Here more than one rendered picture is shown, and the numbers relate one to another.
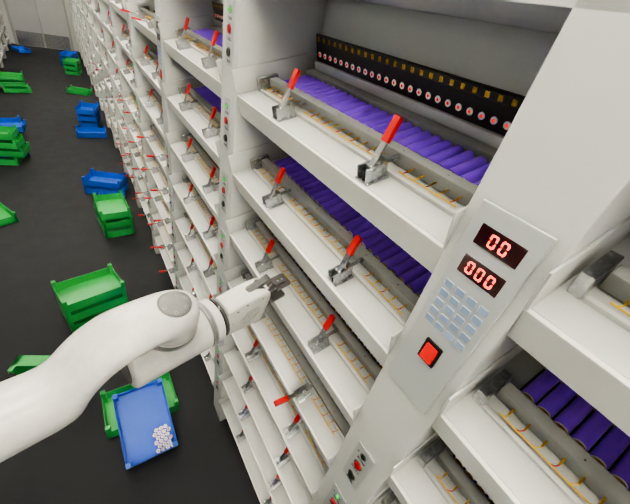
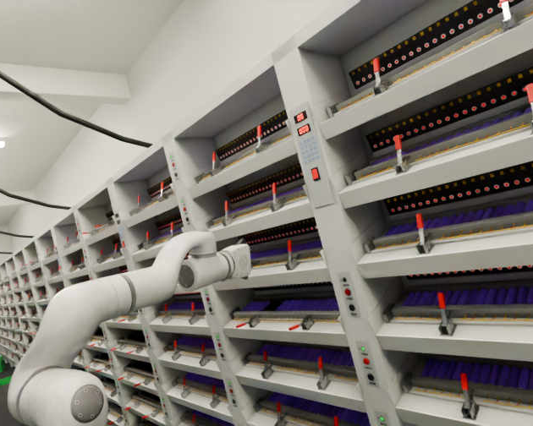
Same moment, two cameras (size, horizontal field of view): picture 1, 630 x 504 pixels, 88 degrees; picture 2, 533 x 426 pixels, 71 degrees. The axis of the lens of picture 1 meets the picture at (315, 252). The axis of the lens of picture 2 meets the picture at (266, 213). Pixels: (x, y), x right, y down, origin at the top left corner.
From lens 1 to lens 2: 0.83 m
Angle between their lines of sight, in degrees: 37
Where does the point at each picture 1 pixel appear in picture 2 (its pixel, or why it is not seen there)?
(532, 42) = not seen: hidden behind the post
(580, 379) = (341, 125)
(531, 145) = (288, 90)
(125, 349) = (189, 238)
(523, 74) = not seen: hidden behind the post
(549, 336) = (327, 123)
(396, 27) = (247, 123)
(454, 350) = (318, 161)
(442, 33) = (264, 111)
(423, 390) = (326, 192)
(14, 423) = (152, 273)
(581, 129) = (292, 79)
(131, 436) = not seen: outside the picture
